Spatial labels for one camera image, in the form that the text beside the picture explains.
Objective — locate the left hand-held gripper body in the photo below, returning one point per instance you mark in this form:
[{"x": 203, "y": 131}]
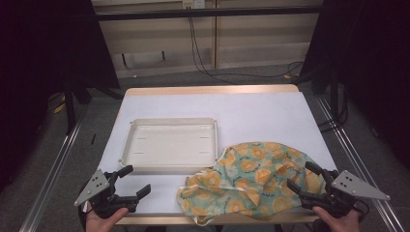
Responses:
[{"x": 106, "y": 201}]

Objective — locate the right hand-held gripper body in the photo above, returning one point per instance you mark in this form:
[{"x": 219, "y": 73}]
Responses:
[{"x": 341, "y": 196}]

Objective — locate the orange print cloth bag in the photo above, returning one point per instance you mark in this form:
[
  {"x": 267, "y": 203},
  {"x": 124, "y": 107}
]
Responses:
[{"x": 251, "y": 180}]

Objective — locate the white plastic tray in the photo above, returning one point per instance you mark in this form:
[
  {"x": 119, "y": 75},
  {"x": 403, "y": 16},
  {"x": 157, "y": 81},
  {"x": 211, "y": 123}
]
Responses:
[{"x": 170, "y": 145}]

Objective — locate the person's left hand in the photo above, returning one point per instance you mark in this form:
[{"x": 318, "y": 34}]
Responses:
[{"x": 103, "y": 224}]

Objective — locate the person's right hand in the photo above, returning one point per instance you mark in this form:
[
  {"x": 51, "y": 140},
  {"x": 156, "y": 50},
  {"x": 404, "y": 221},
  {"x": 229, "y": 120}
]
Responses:
[{"x": 341, "y": 225}]

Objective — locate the white table mat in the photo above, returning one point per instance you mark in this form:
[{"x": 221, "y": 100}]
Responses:
[{"x": 257, "y": 116}]

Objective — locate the black stand leg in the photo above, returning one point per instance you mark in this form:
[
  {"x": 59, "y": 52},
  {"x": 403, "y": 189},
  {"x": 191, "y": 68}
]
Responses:
[{"x": 70, "y": 109}]

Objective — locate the yellow floor tape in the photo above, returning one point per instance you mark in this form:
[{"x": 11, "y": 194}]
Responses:
[{"x": 59, "y": 108}]

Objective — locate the black curtain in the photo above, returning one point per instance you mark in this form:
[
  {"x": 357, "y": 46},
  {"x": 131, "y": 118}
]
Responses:
[
  {"x": 370, "y": 64},
  {"x": 42, "y": 64}
]

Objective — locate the wooden table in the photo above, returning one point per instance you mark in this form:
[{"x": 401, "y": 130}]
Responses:
[{"x": 209, "y": 89}]

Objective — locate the black horizontal bar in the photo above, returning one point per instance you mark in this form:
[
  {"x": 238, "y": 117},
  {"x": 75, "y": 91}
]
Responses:
[{"x": 206, "y": 13}]

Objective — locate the metal floor rail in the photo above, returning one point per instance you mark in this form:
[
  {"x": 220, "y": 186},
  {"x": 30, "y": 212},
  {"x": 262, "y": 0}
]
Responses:
[
  {"x": 51, "y": 174},
  {"x": 357, "y": 154}
]

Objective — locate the white wall outlet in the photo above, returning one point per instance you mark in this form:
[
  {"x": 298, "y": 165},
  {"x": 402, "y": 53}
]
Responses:
[{"x": 193, "y": 4}]

